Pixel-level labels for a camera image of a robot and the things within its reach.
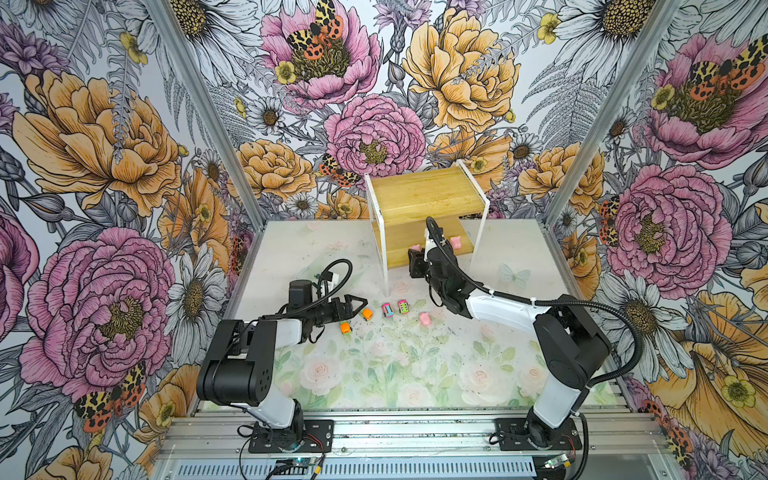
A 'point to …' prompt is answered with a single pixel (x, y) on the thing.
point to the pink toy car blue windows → (387, 310)
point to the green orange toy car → (345, 327)
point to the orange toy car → (367, 313)
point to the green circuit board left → (297, 462)
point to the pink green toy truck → (403, 306)
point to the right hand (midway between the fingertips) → (414, 258)
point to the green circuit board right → (550, 464)
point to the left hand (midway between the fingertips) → (358, 311)
